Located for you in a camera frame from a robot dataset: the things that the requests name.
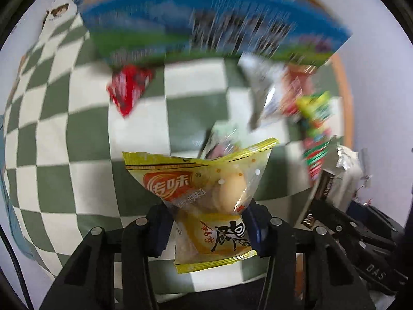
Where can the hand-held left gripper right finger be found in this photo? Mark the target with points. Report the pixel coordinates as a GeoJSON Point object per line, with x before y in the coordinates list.
{"type": "Point", "coordinates": [255, 232]}

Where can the red snack packet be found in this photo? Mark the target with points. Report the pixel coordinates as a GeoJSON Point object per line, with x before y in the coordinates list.
{"type": "Point", "coordinates": [129, 87]}

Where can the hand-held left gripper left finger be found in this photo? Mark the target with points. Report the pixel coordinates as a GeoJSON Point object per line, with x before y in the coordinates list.
{"type": "Point", "coordinates": [159, 229]}

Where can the white bear print pillow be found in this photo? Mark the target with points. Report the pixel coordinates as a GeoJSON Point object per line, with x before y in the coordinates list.
{"type": "Point", "coordinates": [59, 9]}

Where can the green fruit candy packet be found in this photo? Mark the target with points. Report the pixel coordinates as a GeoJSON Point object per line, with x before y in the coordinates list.
{"type": "Point", "coordinates": [314, 111]}

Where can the cardboard box with blue print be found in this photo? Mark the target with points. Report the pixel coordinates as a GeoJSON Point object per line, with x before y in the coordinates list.
{"type": "Point", "coordinates": [145, 22]}

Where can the green white checkered blanket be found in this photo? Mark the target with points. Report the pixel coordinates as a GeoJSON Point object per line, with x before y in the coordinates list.
{"type": "Point", "coordinates": [80, 135]}

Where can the yellow biscuit snack packet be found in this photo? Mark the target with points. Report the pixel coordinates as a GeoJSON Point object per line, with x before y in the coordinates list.
{"type": "Point", "coordinates": [167, 184]}

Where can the silver clear snack packet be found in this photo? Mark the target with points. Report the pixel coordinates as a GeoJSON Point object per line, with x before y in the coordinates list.
{"type": "Point", "coordinates": [261, 84]}

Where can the red packet with green edge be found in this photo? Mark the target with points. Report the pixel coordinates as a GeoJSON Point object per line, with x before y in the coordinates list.
{"type": "Point", "coordinates": [316, 156]}

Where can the clear plastic snack packet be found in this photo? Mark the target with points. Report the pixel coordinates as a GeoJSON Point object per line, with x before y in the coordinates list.
{"type": "Point", "coordinates": [222, 139]}

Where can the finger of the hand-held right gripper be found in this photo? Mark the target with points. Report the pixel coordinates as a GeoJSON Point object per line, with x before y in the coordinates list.
{"type": "Point", "coordinates": [345, 239]}
{"type": "Point", "coordinates": [348, 224]}

